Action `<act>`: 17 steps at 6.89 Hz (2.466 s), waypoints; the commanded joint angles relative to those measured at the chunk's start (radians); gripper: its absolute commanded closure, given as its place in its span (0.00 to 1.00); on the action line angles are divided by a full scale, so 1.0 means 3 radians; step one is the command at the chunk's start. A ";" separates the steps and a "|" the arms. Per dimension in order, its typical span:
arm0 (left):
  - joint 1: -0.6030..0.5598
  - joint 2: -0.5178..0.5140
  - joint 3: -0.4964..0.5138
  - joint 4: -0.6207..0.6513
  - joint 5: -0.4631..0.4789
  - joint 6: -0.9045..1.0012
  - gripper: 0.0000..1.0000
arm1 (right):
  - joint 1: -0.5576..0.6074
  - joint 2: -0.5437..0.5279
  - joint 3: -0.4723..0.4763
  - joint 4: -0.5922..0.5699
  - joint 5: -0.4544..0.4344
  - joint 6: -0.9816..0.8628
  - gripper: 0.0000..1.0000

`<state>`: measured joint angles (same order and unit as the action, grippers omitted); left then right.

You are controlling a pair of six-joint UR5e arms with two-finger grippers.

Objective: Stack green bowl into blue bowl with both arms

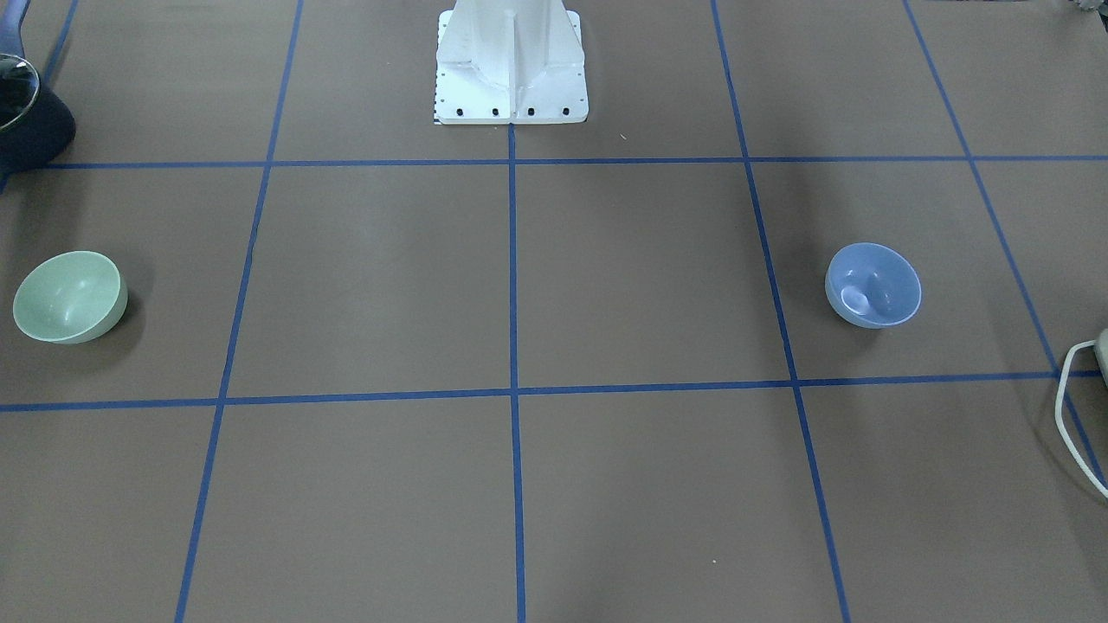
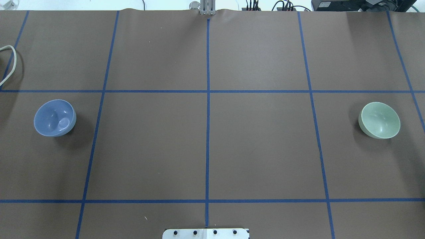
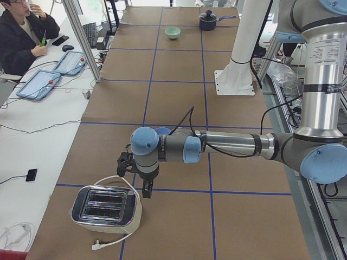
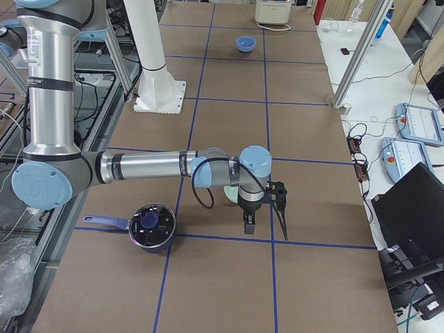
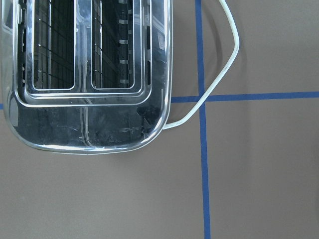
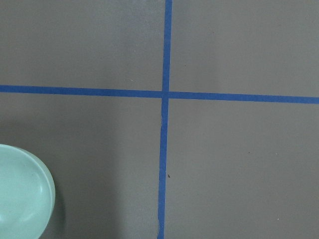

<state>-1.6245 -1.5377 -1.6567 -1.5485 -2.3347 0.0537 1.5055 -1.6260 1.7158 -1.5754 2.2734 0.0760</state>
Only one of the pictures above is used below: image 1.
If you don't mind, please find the blue bowl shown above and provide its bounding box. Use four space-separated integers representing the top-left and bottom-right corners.
824 243 923 330

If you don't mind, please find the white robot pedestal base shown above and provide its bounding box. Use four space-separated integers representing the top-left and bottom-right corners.
433 1 589 125

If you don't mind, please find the dark blue saucepan with lid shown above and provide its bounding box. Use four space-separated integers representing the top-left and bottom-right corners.
1 1 76 177

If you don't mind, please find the green bowl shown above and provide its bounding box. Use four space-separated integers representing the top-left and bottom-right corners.
12 251 129 344

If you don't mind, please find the white toaster power cable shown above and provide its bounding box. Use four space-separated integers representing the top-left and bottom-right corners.
1054 340 1108 500

